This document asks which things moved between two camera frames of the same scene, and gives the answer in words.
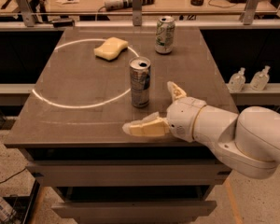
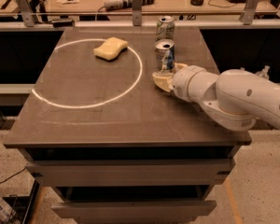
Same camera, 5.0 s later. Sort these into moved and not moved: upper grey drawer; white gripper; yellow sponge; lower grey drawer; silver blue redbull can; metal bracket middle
Moved: silver blue redbull can; white gripper
Not moved: lower grey drawer; yellow sponge; metal bracket middle; upper grey drawer
